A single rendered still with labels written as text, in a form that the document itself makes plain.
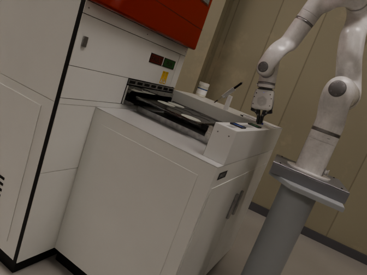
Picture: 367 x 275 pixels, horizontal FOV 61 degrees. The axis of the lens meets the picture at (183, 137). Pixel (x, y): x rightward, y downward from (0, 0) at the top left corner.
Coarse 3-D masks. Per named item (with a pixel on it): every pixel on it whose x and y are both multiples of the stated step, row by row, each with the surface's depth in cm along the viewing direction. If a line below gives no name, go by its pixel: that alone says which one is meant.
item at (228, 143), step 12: (216, 132) 119; (228, 132) 117; (240, 132) 119; (252, 132) 135; (264, 132) 155; (216, 144) 119; (228, 144) 117; (240, 144) 126; (252, 144) 144; (216, 156) 119; (228, 156) 119; (240, 156) 134
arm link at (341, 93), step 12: (336, 84) 123; (348, 84) 121; (324, 96) 127; (336, 96) 123; (348, 96) 121; (324, 108) 129; (336, 108) 125; (348, 108) 124; (324, 120) 130; (336, 120) 128; (324, 132) 130; (336, 132) 129
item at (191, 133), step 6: (138, 108) 161; (144, 108) 160; (144, 114) 159; (150, 114) 158; (156, 114) 156; (156, 120) 156; (162, 120) 155; (168, 120) 153; (174, 126) 152; (180, 126) 150; (186, 132) 149; (192, 132) 147; (198, 138) 146; (204, 138) 144
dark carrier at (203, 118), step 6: (156, 102) 160; (168, 108) 154; (174, 108) 161; (180, 108) 169; (186, 108) 178; (180, 114) 148; (186, 114) 155; (192, 114) 163; (198, 114) 172; (192, 120) 144; (204, 120) 158; (210, 120) 166; (216, 120) 173
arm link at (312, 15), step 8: (312, 0) 138; (320, 0) 136; (328, 0) 133; (336, 0) 129; (344, 0) 125; (352, 0) 123; (360, 0) 123; (304, 8) 141; (312, 8) 138; (320, 8) 138; (328, 8) 135; (352, 8) 127; (360, 8) 127; (304, 16) 140; (312, 16) 139; (320, 16) 142; (312, 24) 141
